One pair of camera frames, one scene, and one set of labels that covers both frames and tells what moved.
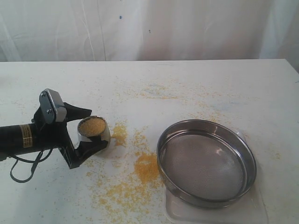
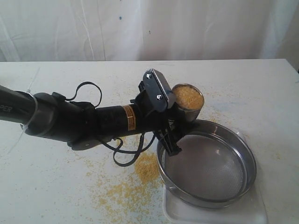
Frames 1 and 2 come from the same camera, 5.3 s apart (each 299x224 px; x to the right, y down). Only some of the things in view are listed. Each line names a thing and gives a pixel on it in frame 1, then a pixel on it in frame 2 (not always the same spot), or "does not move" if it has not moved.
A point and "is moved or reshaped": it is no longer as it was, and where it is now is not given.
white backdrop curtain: x=139 y=30 does not move
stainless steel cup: x=93 y=126 is moved or reshaped
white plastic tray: x=248 y=209 does not move
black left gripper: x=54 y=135 to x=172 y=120
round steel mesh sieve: x=204 y=164 does not move
